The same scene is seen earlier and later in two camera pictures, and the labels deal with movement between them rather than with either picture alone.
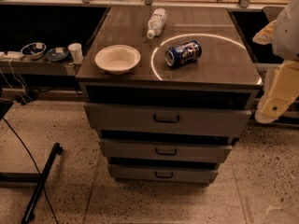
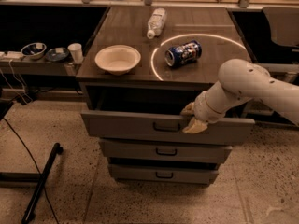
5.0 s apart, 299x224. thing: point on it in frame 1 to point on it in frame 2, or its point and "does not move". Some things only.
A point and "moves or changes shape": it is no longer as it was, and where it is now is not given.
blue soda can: (183, 54) does not move
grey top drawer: (168, 119) moves or changes shape
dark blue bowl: (57, 53) does not move
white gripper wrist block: (288, 35) to (202, 108)
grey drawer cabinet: (168, 90) does not move
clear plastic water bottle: (156, 22) does not move
